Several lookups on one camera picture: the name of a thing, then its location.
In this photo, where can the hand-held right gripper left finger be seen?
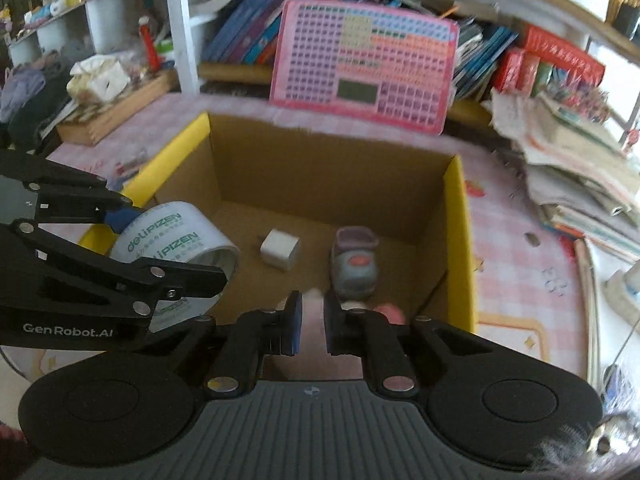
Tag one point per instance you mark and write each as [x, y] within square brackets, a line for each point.
[295, 320]

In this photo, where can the pink learning tablet toy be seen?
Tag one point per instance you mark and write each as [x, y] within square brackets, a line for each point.
[365, 60]

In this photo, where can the stack of papers and books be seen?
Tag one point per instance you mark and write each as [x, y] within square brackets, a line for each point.
[575, 160]

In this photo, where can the pink plush pig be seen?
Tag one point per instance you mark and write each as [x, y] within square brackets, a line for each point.
[312, 330]

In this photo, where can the pile of clothes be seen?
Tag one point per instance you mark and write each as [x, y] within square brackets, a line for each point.
[30, 100]

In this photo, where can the white charger cube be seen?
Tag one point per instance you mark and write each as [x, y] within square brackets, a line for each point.
[279, 250]

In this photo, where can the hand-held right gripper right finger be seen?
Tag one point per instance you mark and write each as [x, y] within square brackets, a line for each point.
[331, 320]

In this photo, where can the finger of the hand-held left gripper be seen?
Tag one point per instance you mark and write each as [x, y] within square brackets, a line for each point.
[100, 270]
[119, 220]

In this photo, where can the fuzzy grey sleeve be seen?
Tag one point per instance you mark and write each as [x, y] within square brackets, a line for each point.
[610, 440]

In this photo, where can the yellow cardboard box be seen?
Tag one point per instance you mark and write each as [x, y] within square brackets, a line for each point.
[325, 175]

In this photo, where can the wooden chess box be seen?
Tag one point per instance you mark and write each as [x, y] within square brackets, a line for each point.
[120, 110]

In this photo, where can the clear packing tape roll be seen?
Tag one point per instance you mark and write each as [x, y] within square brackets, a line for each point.
[170, 230]

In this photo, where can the red bottle figure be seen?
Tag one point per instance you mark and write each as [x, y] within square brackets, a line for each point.
[149, 45]

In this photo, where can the row of blue books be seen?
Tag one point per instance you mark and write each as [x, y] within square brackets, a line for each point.
[250, 25]

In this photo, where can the grey toy car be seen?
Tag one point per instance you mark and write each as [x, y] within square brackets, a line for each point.
[355, 265]

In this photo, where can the leaning blue books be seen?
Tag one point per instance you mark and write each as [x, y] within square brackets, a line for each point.
[480, 55]

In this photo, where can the white power strip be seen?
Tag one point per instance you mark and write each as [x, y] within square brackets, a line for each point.
[622, 287]

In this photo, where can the floral tissue box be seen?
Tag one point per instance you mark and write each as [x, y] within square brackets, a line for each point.
[100, 82]

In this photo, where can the white bookshelf unit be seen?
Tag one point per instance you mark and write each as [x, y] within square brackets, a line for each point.
[177, 25]

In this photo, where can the red boxed books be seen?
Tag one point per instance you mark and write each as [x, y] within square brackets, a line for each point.
[550, 55]

